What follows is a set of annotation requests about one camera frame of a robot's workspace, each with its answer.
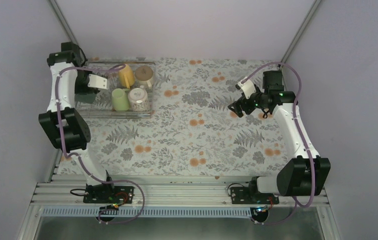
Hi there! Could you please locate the dark grey-green mug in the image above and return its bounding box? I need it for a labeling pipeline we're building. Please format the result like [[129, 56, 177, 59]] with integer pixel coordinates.
[[74, 93, 97, 104]]

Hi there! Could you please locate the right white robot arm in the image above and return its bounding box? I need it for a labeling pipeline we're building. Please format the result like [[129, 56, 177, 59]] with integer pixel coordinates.
[[228, 70, 331, 204]]

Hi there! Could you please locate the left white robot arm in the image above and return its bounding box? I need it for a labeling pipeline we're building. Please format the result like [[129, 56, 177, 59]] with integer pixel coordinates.
[[38, 41, 117, 203]]

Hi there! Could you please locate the clear acrylic dish rack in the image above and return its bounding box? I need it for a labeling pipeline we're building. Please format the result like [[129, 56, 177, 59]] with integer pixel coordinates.
[[76, 58, 157, 119]]

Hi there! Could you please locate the light green cup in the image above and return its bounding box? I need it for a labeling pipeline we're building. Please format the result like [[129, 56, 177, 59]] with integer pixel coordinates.
[[111, 88, 131, 112]]

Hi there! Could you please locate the yellow mug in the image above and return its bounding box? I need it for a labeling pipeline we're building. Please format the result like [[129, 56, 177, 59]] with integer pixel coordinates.
[[118, 64, 135, 89]]

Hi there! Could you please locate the floral patterned tablecloth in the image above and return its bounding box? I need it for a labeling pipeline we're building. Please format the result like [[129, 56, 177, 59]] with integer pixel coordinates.
[[86, 58, 287, 176]]

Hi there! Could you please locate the white patterned cup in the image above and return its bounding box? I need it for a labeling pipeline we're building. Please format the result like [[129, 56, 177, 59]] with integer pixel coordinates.
[[127, 86, 149, 112]]

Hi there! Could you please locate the beige brown mug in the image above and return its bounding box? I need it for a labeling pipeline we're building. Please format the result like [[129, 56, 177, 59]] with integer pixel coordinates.
[[134, 65, 154, 90]]

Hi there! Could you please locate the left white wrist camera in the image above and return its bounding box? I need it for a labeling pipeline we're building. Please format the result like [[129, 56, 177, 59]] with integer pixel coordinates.
[[87, 74, 110, 90]]

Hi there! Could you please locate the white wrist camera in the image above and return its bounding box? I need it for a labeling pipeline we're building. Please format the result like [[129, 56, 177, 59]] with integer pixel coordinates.
[[235, 77, 257, 99], [87, 74, 110, 90]]

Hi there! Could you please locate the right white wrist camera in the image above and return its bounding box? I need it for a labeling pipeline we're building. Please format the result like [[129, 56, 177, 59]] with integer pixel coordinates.
[[235, 77, 257, 99]]

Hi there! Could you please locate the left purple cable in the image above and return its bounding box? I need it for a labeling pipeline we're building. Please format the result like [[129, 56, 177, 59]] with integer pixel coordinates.
[[55, 63, 146, 225]]

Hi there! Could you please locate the purple cable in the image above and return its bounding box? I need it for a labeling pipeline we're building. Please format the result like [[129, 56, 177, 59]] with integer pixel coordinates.
[[241, 61, 316, 226], [55, 63, 146, 225]]

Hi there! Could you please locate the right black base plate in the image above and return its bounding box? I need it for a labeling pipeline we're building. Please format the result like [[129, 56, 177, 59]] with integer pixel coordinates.
[[229, 186, 280, 205]]

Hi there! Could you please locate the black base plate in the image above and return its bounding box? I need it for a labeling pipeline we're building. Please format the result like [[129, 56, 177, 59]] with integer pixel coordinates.
[[229, 186, 280, 205], [83, 184, 135, 205]]

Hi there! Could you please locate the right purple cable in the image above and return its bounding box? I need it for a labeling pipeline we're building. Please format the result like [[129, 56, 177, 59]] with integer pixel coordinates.
[[241, 61, 316, 226]]

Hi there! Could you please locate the aluminium mounting rail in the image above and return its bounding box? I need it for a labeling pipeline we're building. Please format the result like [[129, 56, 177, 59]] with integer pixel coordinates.
[[29, 152, 330, 208]]

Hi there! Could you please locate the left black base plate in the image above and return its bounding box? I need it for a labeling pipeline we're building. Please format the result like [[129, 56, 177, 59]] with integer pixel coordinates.
[[83, 184, 135, 205]]

